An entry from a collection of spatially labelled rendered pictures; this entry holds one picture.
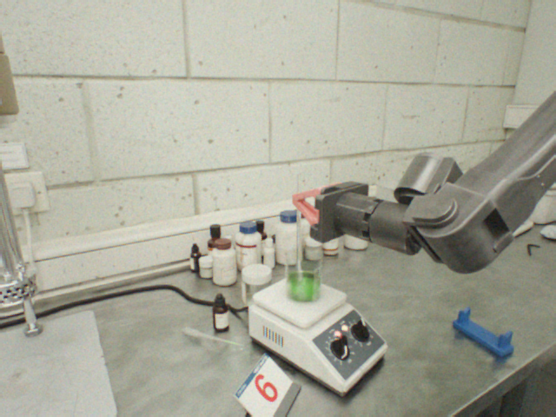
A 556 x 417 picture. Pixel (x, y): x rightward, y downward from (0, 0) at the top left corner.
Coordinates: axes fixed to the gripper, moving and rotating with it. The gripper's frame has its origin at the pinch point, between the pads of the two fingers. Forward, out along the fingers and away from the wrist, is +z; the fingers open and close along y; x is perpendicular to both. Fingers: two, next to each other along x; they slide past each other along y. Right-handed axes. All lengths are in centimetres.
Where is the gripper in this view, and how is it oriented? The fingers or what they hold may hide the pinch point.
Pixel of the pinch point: (298, 199)
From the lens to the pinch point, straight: 56.7
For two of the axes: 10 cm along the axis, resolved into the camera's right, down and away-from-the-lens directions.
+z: -6.7, -2.2, 7.1
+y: -7.4, 2.1, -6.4
